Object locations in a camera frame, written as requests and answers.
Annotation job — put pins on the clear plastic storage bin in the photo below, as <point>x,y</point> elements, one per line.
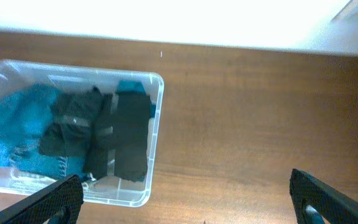
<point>16,75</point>

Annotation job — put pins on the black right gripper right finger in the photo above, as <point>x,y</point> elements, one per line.
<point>316,202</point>

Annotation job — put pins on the blue garment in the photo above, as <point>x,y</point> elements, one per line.
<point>135,87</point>

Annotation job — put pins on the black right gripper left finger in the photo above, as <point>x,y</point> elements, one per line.
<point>59,202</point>

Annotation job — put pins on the dark blue jeans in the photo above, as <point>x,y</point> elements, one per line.
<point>24,117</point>

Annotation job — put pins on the small black garment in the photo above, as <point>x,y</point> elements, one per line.
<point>69,134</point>

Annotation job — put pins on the black garment with white print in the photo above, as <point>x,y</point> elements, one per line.
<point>122,126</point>

